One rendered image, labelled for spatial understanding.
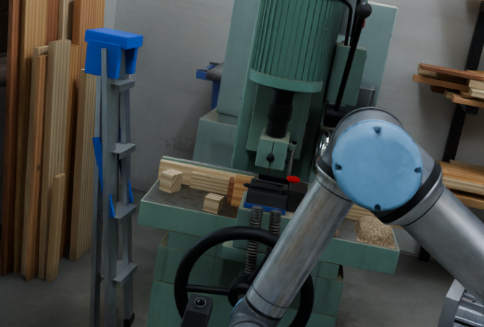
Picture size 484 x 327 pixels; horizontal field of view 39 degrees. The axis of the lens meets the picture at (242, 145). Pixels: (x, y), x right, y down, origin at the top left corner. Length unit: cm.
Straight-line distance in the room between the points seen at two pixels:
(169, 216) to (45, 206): 152
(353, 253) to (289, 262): 46
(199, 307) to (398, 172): 52
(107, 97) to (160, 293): 97
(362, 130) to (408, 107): 307
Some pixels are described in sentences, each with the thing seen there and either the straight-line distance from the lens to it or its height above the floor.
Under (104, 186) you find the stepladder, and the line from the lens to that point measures 250.
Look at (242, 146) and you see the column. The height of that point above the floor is 98.
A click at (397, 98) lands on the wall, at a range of 399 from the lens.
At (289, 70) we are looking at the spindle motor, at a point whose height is 124.
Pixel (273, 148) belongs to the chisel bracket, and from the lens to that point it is 163.
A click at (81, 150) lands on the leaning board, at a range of 319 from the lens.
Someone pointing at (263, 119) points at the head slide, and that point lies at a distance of 176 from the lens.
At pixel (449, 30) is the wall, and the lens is 397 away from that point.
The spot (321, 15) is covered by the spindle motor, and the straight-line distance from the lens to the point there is 157.
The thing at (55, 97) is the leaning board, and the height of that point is 81.
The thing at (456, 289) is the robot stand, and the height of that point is 77.
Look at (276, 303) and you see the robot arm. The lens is 118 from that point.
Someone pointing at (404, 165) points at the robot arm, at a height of 123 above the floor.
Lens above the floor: 144
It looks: 14 degrees down
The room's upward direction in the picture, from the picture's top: 10 degrees clockwise
